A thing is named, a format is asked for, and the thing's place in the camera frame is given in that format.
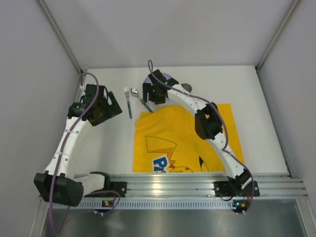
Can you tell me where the spoon with teal handle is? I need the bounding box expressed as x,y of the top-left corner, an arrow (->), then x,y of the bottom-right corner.
130,88 -> 153,113

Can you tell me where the yellow cartoon print cloth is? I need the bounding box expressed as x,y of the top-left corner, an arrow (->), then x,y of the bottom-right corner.
133,103 -> 245,173

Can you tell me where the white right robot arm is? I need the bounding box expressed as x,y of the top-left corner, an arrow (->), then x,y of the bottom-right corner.
143,69 -> 255,191

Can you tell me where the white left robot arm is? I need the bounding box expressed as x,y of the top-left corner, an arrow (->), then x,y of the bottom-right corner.
34,84 -> 122,207

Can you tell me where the purple plastic plate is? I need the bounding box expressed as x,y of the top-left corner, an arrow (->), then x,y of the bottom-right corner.
143,73 -> 172,83

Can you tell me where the metal cup with brown base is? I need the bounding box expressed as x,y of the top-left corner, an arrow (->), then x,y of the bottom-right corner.
181,83 -> 192,93

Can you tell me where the fork with teal handle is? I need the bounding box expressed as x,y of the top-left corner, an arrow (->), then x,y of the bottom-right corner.
124,87 -> 132,119

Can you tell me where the black left arm base bracket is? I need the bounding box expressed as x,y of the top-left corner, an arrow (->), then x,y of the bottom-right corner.
106,181 -> 127,198

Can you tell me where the perforated grey cable duct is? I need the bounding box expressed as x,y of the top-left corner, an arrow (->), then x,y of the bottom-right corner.
56,198 -> 250,210

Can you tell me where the black right arm base bracket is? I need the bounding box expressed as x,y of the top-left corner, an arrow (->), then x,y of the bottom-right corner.
213,181 -> 260,198

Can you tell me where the aluminium mounting rail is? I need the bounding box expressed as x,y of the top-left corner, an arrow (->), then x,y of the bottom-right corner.
110,173 -> 307,199

